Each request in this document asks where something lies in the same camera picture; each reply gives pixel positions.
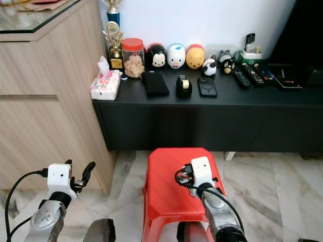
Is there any bunch of keys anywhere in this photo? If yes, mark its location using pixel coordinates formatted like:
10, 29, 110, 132
174, 169, 193, 189

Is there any red plastic stool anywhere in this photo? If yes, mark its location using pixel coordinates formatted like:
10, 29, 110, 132
141, 147, 228, 242

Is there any black TV console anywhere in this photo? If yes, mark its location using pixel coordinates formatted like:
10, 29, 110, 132
93, 65, 323, 155

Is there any dark left robot leg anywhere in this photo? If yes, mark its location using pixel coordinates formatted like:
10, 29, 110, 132
83, 218, 116, 242

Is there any black tape dispenser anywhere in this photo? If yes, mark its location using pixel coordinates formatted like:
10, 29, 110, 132
176, 75, 193, 99

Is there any black smartphone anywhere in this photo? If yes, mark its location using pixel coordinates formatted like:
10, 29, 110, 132
197, 75, 218, 98

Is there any pink white tissue pack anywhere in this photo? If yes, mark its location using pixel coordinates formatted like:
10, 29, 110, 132
90, 56, 123, 101

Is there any black fabric pouch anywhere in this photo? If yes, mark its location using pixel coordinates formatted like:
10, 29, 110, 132
141, 71, 171, 98

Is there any small panda figure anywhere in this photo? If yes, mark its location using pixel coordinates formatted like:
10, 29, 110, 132
202, 58, 218, 76

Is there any yellow bear plush toy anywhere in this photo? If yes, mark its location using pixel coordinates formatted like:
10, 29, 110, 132
185, 44, 206, 70

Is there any white round plush toy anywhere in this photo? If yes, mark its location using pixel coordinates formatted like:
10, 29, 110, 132
167, 43, 187, 69

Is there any small black bird figure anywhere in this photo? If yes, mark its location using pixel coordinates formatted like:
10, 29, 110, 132
218, 50, 236, 75

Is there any black mouse plush toy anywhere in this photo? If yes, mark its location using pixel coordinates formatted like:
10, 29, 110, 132
146, 43, 168, 69

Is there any long black remote control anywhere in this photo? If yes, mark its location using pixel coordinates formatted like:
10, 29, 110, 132
242, 64, 264, 86

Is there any clear jar with red lid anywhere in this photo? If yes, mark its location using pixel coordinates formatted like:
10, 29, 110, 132
122, 38, 146, 79

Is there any black remote with coloured buttons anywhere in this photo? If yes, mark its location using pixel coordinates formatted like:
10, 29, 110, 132
255, 67, 276, 84

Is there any small gold trophy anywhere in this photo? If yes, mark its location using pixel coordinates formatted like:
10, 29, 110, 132
103, 21, 126, 70

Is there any green white desk holder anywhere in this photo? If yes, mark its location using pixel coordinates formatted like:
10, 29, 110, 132
234, 45, 263, 64

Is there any flat black set-top box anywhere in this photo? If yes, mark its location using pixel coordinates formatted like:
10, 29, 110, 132
267, 65, 303, 90

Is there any brown paper envelope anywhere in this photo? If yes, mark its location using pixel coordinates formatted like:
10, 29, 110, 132
20, 0, 77, 12

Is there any black television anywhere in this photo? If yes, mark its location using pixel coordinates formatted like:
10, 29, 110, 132
266, 0, 323, 66

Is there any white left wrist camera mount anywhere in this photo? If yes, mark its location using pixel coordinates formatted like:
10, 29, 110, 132
47, 163, 76, 202

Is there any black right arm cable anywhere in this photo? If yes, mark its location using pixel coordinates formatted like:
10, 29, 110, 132
189, 185, 246, 233

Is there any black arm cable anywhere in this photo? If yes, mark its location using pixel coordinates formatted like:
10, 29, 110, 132
5, 170, 49, 242
189, 185, 246, 233

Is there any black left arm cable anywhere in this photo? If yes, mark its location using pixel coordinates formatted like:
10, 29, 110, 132
5, 170, 49, 242

